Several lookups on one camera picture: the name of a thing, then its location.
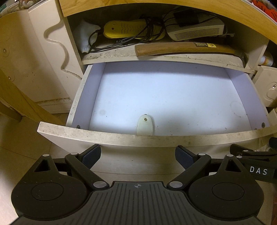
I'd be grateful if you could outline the red plastic slotted scoop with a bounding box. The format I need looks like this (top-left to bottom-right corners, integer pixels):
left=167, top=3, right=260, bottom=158
left=252, top=0, right=277, bottom=14

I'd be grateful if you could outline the metal faucet part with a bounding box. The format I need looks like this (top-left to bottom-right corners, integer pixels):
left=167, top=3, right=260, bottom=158
left=17, top=0, right=36, bottom=8

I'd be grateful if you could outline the small cream drawer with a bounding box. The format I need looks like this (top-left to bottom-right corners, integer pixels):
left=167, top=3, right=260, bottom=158
left=252, top=65, right=277, bottom=113

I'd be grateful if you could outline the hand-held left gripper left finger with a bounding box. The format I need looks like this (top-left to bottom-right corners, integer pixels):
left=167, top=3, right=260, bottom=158
left=32, top=144, right=110, bottom=191

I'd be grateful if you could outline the wooden handle hammer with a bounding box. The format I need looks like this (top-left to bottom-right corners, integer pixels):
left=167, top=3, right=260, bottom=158
left=134, top=42, right=248, bottom=68

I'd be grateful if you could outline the cream wooden cabinet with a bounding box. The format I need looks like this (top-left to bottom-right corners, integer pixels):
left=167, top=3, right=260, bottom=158
left=0, top=0, right=277, bottom=115

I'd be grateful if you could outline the white router box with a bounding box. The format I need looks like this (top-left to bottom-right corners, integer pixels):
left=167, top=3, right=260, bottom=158
left=165, top=12, right=226, bottom=42

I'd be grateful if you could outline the white labelled bottle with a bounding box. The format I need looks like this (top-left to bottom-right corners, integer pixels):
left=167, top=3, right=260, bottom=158
left=258, top=55, right=274, bottom=66

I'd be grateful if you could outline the white crumpled bag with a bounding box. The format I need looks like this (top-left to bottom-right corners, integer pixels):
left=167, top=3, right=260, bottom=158
left=72, top=18, right=101, bottom=53

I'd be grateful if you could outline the yellow shoe dryer with cord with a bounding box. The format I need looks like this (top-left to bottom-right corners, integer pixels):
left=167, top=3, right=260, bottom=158
left=88, top=15, right=167, bottom=53

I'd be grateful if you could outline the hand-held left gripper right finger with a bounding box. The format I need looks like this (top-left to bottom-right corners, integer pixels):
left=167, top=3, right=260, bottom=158
left=167, top=145, right=246, bottom=191

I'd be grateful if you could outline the wide cream drawer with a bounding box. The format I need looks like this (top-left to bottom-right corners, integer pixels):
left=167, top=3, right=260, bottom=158
left=37, top=61, right=277, bottom=176

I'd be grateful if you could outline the black power adapter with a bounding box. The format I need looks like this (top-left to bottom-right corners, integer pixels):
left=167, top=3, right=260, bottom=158
left=173, top=10, right=199, bottom=28

